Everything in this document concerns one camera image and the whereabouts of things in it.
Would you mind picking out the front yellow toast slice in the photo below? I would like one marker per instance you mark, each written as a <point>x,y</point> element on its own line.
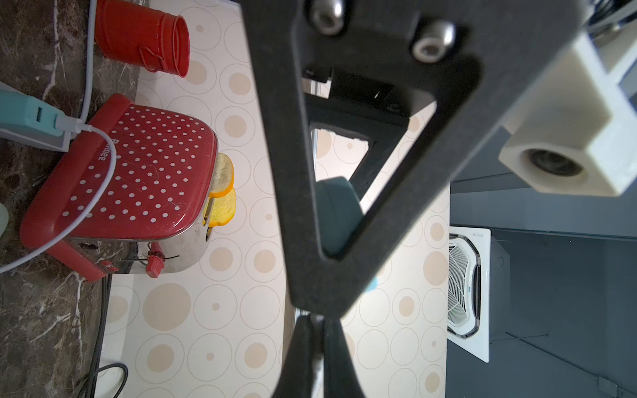
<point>220,210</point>

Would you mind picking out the white power strip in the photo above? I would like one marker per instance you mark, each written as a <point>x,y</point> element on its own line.
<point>39,141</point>

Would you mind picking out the red metal cup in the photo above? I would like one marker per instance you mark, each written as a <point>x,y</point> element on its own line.
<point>141,36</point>

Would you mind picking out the yellow toast slice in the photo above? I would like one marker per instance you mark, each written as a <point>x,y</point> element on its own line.
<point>223,177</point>
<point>220,210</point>

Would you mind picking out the red toaster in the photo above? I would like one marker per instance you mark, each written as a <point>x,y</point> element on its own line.
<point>128,197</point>

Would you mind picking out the teal charger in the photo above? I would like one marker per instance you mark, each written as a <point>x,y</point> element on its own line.
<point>28,115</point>

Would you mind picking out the blue earbud case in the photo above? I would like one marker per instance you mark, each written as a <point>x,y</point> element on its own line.
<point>339,214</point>

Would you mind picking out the green earbud case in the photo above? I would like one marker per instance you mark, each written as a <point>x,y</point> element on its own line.
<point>4,218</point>

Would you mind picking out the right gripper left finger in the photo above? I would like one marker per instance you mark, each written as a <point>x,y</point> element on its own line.
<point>297,375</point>

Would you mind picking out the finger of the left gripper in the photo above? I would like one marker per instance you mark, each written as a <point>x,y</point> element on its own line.
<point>357,107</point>
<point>477,59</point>

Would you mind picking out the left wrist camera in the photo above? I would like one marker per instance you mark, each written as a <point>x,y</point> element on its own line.
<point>574,131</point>

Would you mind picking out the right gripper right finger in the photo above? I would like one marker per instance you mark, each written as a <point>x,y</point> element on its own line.
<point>339,376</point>

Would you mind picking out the white ceiling air vent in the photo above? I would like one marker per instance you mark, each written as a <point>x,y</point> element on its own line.
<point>468,314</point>

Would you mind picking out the rear yellow toast slice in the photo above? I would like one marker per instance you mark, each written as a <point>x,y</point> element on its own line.
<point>223,177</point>

